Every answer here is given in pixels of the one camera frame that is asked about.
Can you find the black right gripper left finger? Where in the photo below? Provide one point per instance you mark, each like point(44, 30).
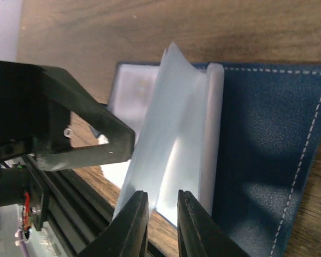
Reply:
point(127, 234)

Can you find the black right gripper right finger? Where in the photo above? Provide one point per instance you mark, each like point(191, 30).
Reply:
point(198, 235)

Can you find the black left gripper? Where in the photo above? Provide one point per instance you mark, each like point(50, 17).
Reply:
point(35, 105)

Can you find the blue leather card holder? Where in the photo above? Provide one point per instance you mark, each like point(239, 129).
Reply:
point(241, 137)

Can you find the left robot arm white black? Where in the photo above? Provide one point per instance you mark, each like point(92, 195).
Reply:
point(15, 177)

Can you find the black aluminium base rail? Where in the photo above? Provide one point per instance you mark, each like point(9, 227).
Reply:
point(78, 214)

